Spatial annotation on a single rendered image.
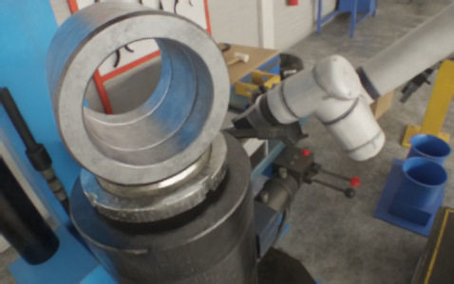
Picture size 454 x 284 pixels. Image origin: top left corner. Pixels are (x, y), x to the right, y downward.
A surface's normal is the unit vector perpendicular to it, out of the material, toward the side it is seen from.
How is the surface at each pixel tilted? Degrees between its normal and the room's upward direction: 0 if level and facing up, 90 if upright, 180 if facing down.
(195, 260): 90
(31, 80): 90
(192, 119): 48
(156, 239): 0
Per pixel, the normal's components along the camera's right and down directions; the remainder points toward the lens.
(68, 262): -0.10, -0.80
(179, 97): -0.73, -0.17
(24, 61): 0.80, 0.29
